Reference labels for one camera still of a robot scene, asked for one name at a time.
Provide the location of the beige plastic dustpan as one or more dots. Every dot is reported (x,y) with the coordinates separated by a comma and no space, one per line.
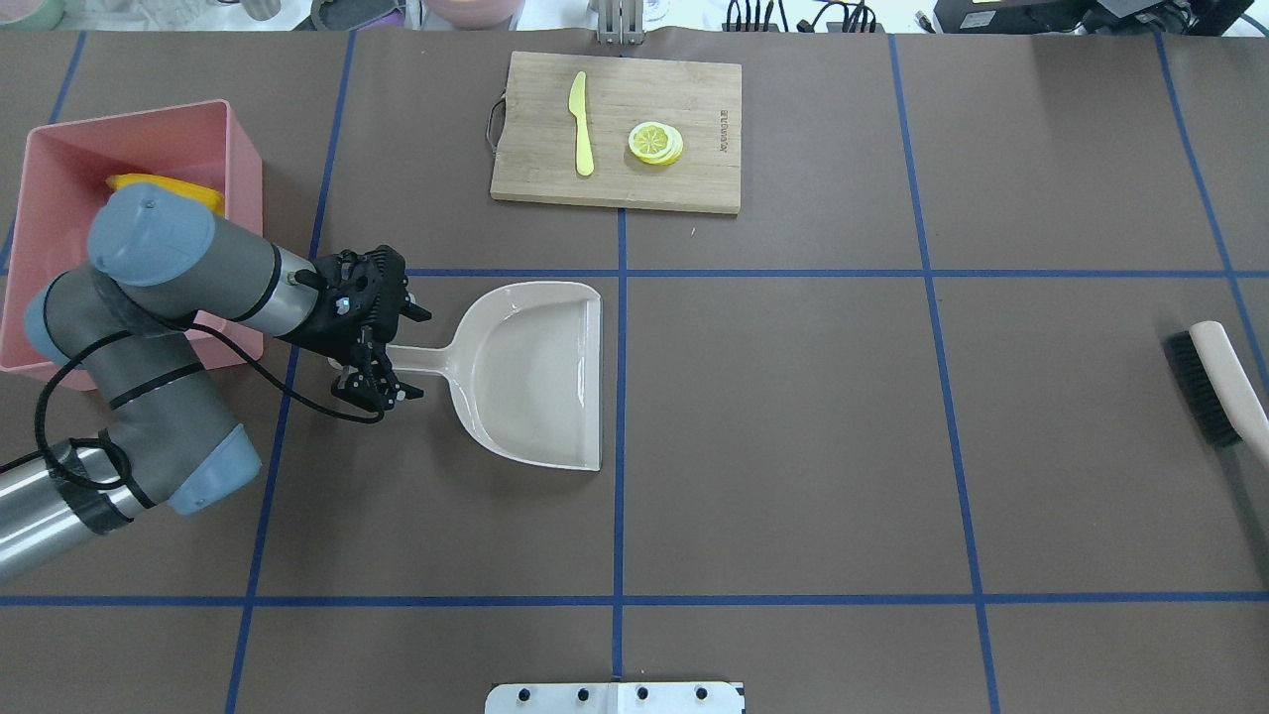
(524,372)

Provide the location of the pink bowl with ice cubes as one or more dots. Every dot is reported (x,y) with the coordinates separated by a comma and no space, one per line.
(475,14)

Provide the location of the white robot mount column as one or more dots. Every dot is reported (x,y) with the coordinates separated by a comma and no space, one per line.
(617,697)

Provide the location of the beige hand brush black bristles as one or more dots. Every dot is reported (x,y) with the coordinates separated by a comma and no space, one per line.
(1218,393)

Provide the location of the aluminium frame post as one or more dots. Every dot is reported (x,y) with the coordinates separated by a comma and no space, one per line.
(620,22)

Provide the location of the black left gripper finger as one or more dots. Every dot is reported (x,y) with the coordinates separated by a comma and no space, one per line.
(368,380)
(409,309)

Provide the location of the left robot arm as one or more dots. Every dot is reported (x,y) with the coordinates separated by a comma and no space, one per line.
(131,418)

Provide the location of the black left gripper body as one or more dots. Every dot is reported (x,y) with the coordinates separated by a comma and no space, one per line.
(319,335)

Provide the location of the pink plastic bin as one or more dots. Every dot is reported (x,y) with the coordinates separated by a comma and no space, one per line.
(64,183)

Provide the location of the yellow toy lemon slices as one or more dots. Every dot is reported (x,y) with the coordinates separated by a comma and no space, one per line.
(655,143)

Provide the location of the yellow plastic toy knife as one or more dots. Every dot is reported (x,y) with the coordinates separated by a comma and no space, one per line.
(577,104)

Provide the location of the wooden cutting board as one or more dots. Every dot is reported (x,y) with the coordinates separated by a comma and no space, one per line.
(534,157)

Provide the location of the yellow toy corn cob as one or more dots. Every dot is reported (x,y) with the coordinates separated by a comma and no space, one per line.
(211,198)

